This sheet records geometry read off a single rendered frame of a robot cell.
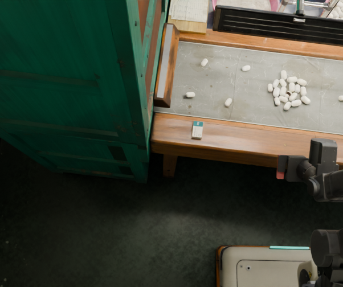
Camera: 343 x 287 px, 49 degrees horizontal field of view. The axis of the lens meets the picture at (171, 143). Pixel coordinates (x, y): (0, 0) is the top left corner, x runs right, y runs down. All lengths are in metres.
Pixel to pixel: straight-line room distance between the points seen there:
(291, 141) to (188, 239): 0.89
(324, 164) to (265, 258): 0.97
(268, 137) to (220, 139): 0.17
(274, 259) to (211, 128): 0.75
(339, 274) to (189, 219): 1.29
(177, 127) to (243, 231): 0.92
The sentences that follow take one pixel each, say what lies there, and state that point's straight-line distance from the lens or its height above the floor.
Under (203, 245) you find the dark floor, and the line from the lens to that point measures 2.07.
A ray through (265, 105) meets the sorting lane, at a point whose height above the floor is 0.74.
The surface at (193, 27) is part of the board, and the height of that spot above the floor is 0.78.
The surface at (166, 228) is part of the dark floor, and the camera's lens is 2.06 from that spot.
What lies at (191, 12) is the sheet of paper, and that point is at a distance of 1.55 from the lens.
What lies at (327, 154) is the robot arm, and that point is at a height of 1.22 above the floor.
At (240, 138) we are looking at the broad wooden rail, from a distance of 1.37.
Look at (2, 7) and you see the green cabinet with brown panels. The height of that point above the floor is 1.54.
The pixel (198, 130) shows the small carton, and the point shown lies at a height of 0.79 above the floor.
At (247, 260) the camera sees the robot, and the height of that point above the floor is 0.28.
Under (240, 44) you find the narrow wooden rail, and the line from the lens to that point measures 1.52.
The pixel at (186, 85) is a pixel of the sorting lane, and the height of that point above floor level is 0.74.
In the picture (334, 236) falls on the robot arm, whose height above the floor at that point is 1.29.
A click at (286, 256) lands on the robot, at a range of 1.87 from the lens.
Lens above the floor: 2.06
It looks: 75 degrees down
